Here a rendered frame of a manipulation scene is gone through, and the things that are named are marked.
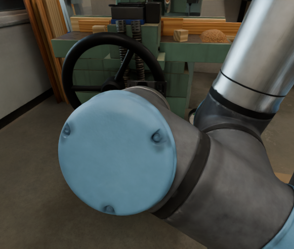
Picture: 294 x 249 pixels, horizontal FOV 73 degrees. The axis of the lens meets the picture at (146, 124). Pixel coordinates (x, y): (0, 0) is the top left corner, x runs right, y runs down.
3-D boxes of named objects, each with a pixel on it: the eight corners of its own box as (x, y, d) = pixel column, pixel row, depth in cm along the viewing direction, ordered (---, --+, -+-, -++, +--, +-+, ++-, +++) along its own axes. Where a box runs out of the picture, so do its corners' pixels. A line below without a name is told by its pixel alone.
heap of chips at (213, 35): (202, 42, 63) (203, 32, 61) (198, 35, 73) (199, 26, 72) (230, 43, 62) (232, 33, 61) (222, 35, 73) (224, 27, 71)
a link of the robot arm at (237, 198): (295, 160, 22) (204, 102, 22) (358, 273, 13) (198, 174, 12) (237, 200, 28) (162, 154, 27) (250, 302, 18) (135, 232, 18)
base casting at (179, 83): (71, 92, 77) (65, 68, 72) (110, 54, 124) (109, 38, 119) (188, 98, 73) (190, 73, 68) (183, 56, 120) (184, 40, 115)
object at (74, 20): (72, 30, 81) (69, 17, 78) (74, 30, 83) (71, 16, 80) (223, 34, 75) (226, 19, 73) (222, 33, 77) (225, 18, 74)
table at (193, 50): (38, 65, 62) (32, 45, 59) (77, 44, 87) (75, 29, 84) (238, 73, 56) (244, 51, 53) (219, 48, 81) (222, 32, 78)
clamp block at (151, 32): (108, 58, 58) (105, 24, 53) (119, 48, 70) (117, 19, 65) (158, 60, 57) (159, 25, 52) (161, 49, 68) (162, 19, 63)
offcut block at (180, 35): (180, 39, 67) (181, 28, 65) (187, 41, 65) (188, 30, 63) (173, 40, 65) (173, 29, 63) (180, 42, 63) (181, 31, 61)
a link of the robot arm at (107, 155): (138, 249, 15) (21, 179, 14) (151, 172, 27) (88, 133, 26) (215, 150, 12) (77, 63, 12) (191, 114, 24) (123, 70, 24)
